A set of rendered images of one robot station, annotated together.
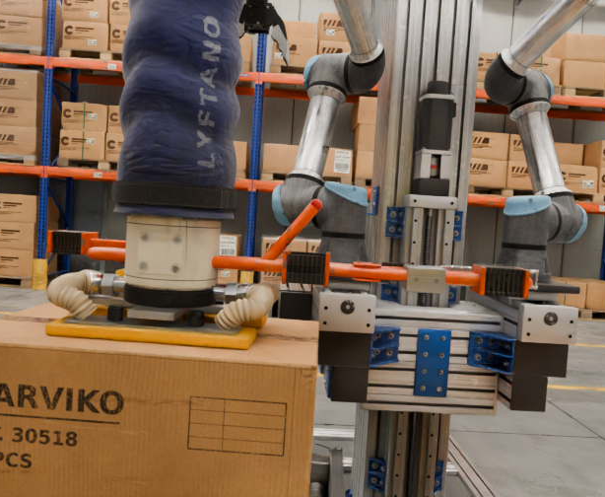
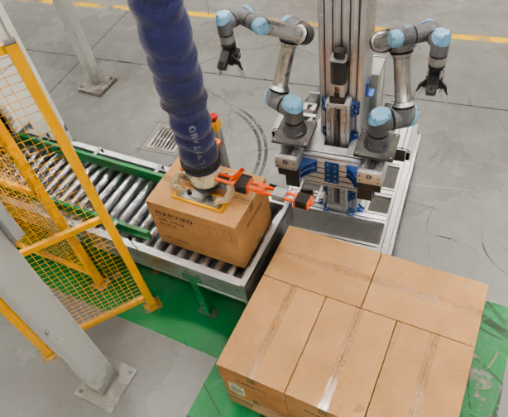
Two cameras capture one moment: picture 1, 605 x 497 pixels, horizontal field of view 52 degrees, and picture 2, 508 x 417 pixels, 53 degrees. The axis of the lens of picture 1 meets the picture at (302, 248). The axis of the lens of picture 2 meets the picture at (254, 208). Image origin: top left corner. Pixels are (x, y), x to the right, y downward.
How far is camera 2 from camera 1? 2.22 m
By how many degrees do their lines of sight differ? 53
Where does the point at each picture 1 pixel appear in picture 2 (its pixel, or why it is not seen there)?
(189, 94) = (190, 148)
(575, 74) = not seen: outside the picture
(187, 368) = (204, 220)
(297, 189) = (272, 98)
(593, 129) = not seen: outside the picture
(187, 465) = (210, 237)
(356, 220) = (294, 120)
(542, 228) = (381, 131)
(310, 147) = (279, 75)
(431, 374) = (331, 176)
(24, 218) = not seen: outside the picture
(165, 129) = (186, 156)
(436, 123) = (335, 74)
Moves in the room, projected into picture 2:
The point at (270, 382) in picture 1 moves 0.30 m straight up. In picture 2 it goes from (224, 227) to (215, 191)
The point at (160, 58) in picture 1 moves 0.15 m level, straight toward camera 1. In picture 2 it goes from (179, 137) to (171, 159)
